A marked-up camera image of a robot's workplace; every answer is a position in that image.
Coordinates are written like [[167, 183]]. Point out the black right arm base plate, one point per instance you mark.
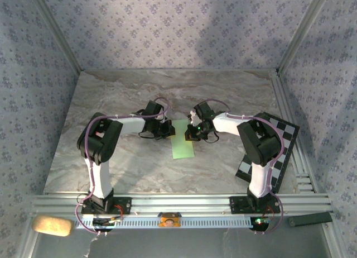
[[237, 205]]

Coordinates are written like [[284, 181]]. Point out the black white checkerboard panel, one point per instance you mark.
[[287, 129]]

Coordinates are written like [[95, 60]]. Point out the orange cartoon figure toy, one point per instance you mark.
[[169, 221]]

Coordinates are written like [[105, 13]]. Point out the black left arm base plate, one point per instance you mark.
[[122, 206]]

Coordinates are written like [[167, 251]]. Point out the light green paper sheet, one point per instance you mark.
[[182, 149]]

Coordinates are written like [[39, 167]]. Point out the flat black bar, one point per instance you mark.
[[309, 220]]

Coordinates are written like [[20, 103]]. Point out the long aluminium mounting rail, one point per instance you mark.
[[181, 203]]

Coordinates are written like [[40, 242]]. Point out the beige sponge block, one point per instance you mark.
[[51, 226]]

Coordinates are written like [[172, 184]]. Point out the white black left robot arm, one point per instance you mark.
[[100, 182]]

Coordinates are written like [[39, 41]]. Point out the slanted aluminium frame post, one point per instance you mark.
[[55, 31], [304, 31]]

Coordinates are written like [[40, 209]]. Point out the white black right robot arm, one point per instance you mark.
[[259, 179]]

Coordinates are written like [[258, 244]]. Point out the aluminium side rail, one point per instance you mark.
[[281, 101]]

